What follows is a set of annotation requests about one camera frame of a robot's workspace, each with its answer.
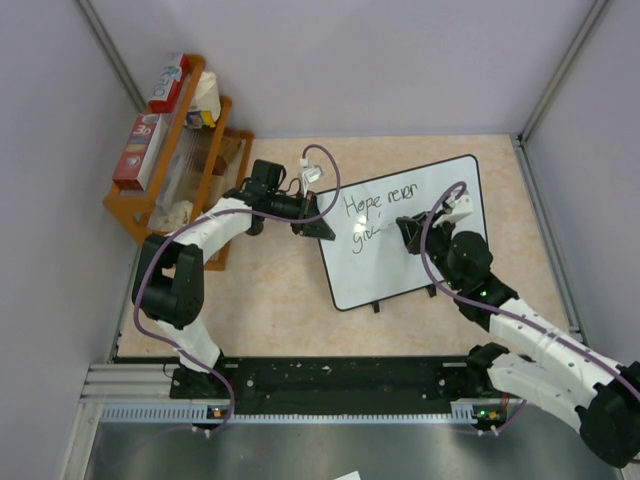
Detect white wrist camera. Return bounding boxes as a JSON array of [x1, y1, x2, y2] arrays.
[[433, 190, 474, 227], [298, 157, 324, 196]]

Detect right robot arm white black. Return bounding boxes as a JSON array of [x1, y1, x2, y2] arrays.
[[396, 212, 639, 468]]

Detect white whiteboard black frame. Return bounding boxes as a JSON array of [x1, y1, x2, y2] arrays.
[[317, 154, 488, 311]]

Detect grey slotted cable duct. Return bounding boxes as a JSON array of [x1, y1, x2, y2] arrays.
[[99, 398, 506, 426]]

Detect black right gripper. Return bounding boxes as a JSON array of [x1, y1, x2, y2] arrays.
[[399, 209, 464, 291]]

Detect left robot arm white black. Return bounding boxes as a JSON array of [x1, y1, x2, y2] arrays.
[[132, 158, 335, 397]]

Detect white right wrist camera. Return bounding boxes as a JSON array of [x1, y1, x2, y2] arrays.
[[433, 190, 474, 227]]

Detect orange wooden shelf rack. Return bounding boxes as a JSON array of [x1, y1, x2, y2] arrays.
[[103, 54, 254, 244]]

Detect lower red foil box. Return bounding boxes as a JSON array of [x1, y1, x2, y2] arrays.
[[112, 113, 166, 191]]

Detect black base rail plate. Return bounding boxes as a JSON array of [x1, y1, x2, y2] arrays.
[[168, 354, 506, 415]]

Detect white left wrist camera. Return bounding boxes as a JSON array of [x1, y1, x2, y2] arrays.
[[298, 157, 324, 196]]

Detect white paper sheet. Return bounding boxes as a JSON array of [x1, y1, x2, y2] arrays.
[[334, 470, 361, 480]]

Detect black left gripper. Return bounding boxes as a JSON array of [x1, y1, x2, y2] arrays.
[[268, 190, 333, 241]]

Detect upper red white box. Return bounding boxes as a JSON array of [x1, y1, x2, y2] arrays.
[[148, 53, 190, 114]]

